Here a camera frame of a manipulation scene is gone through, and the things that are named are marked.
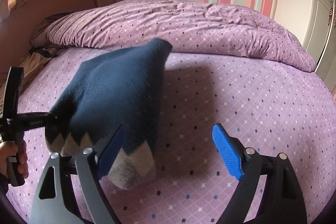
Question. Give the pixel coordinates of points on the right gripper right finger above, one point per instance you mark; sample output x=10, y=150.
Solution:
x=268, y=190

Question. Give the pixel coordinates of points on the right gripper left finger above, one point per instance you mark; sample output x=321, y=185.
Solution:
x=69, y=190

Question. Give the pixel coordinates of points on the navy argyle knit sweater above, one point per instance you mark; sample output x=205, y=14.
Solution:
x=118, y=90

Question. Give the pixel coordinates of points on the person's left hand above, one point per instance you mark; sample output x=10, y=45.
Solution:
x=11, y=149

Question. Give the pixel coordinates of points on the tan pillow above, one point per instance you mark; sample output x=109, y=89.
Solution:
x=34, y=61

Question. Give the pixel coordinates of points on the dark cloth under duvet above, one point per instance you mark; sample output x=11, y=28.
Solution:
x=39, y=42

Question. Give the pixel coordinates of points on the pink headboard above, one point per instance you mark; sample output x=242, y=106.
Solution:
x=16, y=31

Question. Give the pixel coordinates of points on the purple dotted bed sheet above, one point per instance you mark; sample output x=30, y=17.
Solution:
x=269, y=106

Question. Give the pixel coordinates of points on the purple dotted duvet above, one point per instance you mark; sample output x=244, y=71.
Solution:
x=195, y=27

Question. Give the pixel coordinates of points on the white wardrobe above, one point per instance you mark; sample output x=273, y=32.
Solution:
x=313, y=23

